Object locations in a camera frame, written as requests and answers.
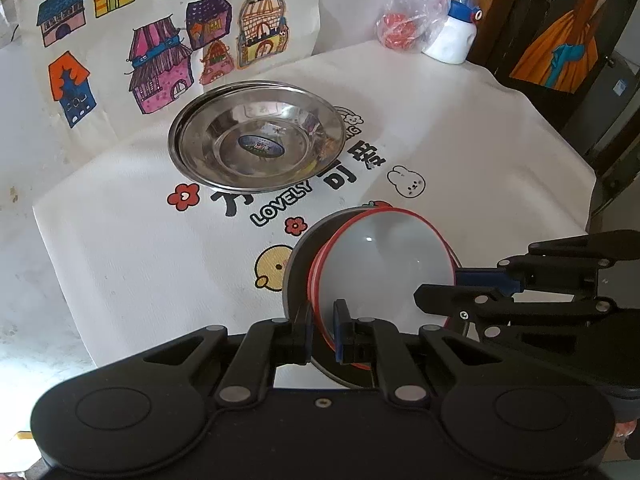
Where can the painting of orange dress figure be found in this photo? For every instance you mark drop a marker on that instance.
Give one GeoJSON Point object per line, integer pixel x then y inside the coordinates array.
{"type": "Point", "coordinates": [560, 45]}

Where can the white printed tablecloth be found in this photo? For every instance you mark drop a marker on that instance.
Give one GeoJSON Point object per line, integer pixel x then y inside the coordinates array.
{"type": "Point", "coordinates": [450, 135]}

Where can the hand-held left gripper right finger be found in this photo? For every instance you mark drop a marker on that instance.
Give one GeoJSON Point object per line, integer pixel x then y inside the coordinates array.
{"type": "Point", "coordinates": [343, 332]}

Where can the steel plate with round sticker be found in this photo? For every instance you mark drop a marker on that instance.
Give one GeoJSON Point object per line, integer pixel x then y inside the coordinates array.
{"type": "Point", "coordinates": [260, 135]}

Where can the white and blue toy bottle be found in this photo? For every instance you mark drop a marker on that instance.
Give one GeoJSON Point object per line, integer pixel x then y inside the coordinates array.
{"type": "Point", "coordinates": [452, 35]}

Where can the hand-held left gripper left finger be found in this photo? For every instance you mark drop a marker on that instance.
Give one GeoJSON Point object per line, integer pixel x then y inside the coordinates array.
{"type": "Point", "coordinates": [292, 342]}

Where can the large deep steel plate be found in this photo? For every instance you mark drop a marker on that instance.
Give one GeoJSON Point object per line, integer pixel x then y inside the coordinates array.
{"type": "Point", "coordinates": [173, 132]}

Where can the coloured houses drawing sheet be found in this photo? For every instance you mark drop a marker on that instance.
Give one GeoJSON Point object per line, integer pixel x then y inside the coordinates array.
{"type": "Point", "coordinates": [125, 25]}

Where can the grey bowl with red rim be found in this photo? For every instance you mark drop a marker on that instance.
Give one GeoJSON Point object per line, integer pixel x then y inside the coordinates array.
{"type": "Point", "coordinates": [295, 280]}

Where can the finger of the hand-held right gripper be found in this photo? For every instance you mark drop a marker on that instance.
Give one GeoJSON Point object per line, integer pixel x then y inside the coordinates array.
{"type": "Point", "coordinates": [492, 279]}
{"type": "Point", "coordinates": [500, 307]}

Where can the white bowl with red rim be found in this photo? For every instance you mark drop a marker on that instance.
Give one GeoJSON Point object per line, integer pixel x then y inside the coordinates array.
{"type": "Point", "coordinates": [380, 260]}

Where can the clear plastic bag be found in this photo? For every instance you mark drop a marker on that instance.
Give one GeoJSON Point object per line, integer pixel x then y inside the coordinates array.
{"type": "Point", "coordinates": [415, 10]}

